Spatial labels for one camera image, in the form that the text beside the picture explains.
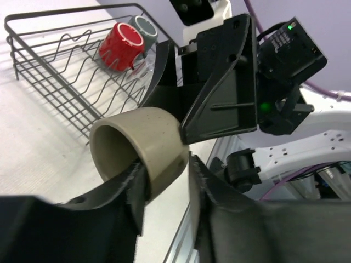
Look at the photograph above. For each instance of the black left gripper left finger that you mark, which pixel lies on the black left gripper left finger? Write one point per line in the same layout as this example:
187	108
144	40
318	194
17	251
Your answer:
101	225

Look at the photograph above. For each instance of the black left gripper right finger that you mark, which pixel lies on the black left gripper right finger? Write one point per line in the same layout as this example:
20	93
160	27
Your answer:
230	227

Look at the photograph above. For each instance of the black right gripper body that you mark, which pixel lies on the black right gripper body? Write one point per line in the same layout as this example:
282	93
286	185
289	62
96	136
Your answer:
286	57

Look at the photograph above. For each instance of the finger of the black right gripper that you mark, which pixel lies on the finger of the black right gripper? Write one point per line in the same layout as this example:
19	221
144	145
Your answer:
163	91
226	67

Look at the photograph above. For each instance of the beige ceramic cup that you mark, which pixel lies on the beige ceramic cup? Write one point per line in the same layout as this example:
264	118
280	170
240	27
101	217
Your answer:
149	134

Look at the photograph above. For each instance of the red ceramic mug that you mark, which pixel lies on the red ceramic mug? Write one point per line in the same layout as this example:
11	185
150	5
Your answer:
121	47

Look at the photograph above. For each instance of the grey ceramic mug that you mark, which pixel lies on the grey ceramic mug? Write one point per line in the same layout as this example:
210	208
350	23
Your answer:
146	28

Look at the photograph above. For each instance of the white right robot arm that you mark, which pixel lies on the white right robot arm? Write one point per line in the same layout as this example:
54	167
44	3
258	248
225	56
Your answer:
331	146

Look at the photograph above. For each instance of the aluminium mounting rail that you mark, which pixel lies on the aluminium mounting rail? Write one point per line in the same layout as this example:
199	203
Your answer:
182	246

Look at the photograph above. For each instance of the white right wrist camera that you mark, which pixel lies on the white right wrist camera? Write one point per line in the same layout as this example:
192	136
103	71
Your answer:
200	15

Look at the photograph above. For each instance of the black wire dish rack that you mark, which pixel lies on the black wire dish rack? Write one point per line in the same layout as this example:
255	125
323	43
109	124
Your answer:
56	53

